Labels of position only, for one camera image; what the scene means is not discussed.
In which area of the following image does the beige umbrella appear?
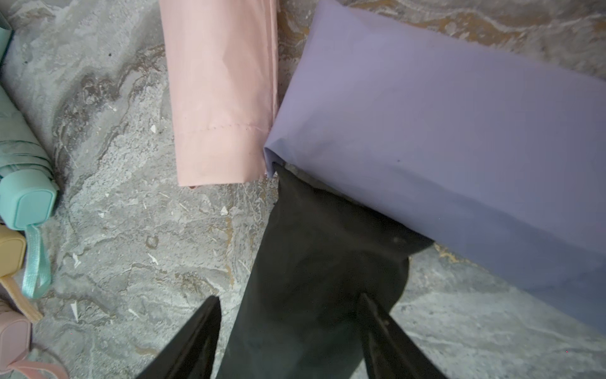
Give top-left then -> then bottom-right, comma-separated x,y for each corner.
1,224 -> 44,324

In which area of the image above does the pink umbrella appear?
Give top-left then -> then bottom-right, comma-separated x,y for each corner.
1,300 -> 69,379
159,0 -> 278,187

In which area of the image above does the mint green umbrella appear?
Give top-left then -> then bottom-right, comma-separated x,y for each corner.
0,13 -> 60,300

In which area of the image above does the lavender umbrella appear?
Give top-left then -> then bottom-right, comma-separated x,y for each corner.
264,1 -> 605,331

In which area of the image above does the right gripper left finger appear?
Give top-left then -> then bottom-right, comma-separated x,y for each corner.
137,296 -> 222,379

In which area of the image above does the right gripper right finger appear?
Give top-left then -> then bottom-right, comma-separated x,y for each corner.
357,294 -> 446,379

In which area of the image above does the black umbrella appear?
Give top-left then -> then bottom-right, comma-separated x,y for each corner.
218,165 -> 432,378

